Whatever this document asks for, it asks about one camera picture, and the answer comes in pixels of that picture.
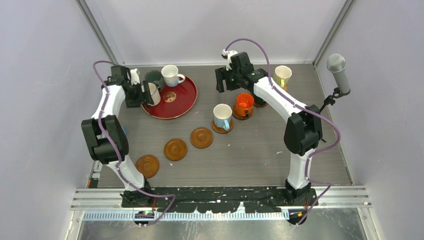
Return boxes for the dark green mug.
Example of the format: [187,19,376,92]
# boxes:
[253,95,267,105]

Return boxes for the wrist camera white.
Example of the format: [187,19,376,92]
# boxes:
[221,49,238,71]
[130,68,140,86]

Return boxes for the wooden coaster one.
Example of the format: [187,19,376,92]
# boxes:
[232,105,252,121]

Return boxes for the colourful toy blocks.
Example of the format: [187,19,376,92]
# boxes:
[121,126,127,135]

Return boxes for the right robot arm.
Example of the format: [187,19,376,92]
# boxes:
[215,50,323,205]

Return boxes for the silver white mug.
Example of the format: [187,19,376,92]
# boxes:
[141,81,161,107]

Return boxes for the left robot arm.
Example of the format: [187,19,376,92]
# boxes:
[81,64,156,207]

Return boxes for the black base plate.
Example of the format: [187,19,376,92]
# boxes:
[120,186,317,214]

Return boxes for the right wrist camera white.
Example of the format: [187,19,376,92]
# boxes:
[221,49,238,71]

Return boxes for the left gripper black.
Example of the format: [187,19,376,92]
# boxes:
[125,80,153,109]

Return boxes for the wooden coaster five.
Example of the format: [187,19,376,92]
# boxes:
[134,154,160,179]

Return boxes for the orange black mug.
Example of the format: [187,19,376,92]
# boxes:
[234,92,254,116]

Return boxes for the wooden coaster six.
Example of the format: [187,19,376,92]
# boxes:
[253,98,268,108]

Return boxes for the wooden coaster four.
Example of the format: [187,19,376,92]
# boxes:
[163,138,188,162]

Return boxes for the black mug rear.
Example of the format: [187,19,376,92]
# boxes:
[144,70,165,91]

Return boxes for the red round tray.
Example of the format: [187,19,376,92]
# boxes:
[141,76,198,120]

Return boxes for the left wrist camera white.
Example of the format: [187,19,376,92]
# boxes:
[130,68,140,86]

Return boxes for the white mug rear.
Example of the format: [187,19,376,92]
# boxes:
[161,64,186,87]

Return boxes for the wooden coaster two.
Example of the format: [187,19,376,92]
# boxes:
[211,119,234,134]

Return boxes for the silver microphone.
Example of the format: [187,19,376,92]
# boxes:
[327,53,351,94]

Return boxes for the wooden coaster three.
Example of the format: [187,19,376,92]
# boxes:
[190,127,214,149]

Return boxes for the light blue mug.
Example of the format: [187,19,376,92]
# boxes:
[213,103,233,131]

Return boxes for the yellow cream mug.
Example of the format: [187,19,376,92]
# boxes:
[272,65,293,88]

